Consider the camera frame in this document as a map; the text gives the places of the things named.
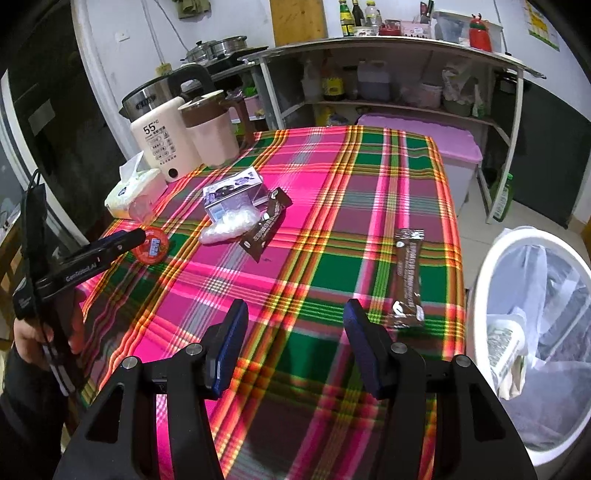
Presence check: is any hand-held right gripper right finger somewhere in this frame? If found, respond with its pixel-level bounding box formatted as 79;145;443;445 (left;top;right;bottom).
342;298;539;480

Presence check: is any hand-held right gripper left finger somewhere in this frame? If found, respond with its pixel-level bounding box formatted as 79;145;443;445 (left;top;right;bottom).
53;298;250;480

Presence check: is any orange jelly cup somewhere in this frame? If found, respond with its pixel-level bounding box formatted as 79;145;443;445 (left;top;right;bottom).
136;226;168;264

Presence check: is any brown snack wrapper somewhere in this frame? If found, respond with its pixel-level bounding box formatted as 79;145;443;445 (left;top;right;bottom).
240;187;293;263
385;228;426;329

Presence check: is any purple printed box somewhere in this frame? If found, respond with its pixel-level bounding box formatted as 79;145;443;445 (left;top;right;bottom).
203;168;269;222

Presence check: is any white trash bin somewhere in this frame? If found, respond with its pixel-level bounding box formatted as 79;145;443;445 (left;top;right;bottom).
466;226;591;469

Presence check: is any white pouch with green print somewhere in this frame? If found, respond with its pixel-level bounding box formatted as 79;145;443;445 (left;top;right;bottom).
485;314;529;400

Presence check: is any person's left forearm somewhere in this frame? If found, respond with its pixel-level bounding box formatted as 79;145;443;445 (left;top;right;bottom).
0;346;70;480

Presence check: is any person's left hand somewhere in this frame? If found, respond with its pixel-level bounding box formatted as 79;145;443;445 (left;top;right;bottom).
13;316;49;372

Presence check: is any white tissue pack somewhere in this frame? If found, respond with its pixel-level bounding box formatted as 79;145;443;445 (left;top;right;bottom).
104;152;168;220

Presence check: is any crumpled clear plastic bag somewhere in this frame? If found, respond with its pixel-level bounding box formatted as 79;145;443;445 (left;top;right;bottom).
199;209;259;245

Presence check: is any pink jug with brown lid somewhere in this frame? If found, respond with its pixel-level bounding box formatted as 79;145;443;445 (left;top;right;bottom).
178;90;250;169

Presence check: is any pink green plaid tablecloth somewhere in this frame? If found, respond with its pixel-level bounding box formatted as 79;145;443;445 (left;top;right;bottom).
76;126;467;480

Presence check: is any stainless steel electric kettle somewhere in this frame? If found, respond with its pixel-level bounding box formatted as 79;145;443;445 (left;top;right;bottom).
119;64;218;124

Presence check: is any steel steamer pot with lid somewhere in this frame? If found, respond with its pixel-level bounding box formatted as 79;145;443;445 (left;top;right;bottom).
185;41;218;63

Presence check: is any translucent bin liner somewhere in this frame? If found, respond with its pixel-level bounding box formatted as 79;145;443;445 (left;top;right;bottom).
489;240;591;453

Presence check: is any green bottle on floor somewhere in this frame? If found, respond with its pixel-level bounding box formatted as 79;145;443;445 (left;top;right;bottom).
492;173;514;222

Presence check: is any black stove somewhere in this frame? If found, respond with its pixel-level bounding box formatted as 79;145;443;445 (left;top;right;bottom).
203;45;269;75

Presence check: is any pink lidded storage box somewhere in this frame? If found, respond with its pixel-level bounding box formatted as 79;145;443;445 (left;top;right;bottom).
358;113;483;217

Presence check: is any white shelf bottle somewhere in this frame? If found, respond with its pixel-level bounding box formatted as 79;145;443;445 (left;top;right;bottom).
301;60;323;103

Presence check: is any green hanging cloth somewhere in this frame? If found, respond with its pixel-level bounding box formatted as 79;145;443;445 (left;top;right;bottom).
173;0;206;19

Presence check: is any yellow-labelled shelf bottle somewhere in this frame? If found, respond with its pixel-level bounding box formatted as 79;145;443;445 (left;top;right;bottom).
322;60;345;101

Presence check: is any pale pink bucket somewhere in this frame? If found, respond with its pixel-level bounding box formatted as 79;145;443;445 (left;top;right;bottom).
406;82;444;109

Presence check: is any translucent purple jug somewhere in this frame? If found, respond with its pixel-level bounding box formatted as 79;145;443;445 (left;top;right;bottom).
358;60;393;102

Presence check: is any wooden cutting board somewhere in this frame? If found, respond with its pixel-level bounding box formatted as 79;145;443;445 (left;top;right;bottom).
270;0;328;47

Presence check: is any black cabinet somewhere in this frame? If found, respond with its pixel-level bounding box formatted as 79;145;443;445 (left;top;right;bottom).
496;69;591;229

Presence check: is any white crumpled plastic bag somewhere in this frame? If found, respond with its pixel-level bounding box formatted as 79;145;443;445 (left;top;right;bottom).
441;67;481;116

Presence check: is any white metal shelf unit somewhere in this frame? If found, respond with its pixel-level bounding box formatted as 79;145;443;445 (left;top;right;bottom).
238;34;546;227

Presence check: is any pink plastic basket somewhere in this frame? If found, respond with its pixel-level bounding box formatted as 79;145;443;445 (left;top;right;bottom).
401;18;432;38

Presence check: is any clear plastic container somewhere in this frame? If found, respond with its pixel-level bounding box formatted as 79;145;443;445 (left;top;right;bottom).
431;10;504;51

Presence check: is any red bottle with antlers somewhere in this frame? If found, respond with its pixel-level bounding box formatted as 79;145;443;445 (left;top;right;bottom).
468;14;492;51

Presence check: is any giraffe wall poster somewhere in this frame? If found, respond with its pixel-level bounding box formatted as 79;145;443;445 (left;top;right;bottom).
524;0;560;51

